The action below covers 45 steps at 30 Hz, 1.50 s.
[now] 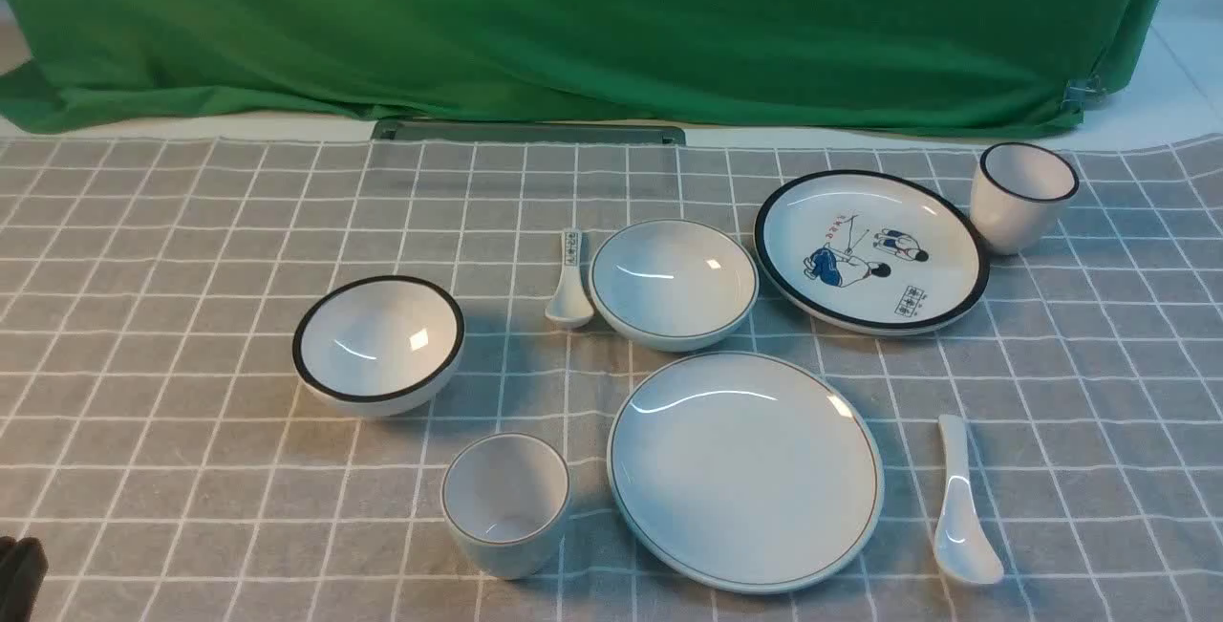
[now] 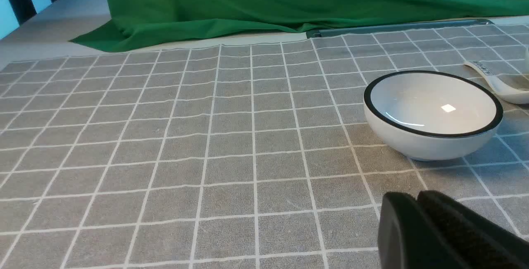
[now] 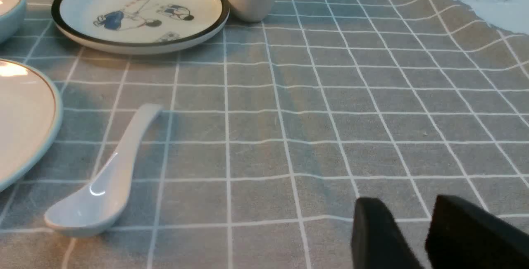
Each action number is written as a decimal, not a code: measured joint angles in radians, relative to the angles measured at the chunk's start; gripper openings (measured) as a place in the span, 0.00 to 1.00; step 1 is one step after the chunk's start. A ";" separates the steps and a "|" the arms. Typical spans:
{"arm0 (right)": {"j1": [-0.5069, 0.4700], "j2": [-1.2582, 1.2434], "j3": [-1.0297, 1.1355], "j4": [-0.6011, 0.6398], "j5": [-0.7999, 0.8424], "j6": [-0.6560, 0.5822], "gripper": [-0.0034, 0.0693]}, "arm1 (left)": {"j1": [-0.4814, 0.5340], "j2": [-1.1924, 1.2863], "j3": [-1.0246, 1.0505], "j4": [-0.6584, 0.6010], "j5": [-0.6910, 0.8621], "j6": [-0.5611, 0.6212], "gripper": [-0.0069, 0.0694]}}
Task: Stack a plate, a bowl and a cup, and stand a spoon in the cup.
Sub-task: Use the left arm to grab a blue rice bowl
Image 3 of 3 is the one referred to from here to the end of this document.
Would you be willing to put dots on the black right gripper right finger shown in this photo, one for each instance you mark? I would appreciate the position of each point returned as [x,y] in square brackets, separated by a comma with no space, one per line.
[464,236]

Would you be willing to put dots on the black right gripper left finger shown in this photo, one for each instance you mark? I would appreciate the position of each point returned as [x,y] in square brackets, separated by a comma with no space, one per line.
[377,242]

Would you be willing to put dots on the grey checked tablecloth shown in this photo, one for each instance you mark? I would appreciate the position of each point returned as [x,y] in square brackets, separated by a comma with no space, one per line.
[270,131]

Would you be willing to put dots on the large light blue plate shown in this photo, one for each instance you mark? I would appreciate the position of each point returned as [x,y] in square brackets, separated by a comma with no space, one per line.
[31,113]

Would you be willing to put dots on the light blue ceramic spoon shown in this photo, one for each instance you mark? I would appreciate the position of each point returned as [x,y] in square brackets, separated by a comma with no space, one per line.
[96,206]

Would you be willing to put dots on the small light blue plate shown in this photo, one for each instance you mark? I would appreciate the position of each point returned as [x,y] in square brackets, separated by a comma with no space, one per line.
[12,14]

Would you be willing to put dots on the white plate with cartoon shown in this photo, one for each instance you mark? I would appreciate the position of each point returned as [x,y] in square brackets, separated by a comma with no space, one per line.
[140,27]

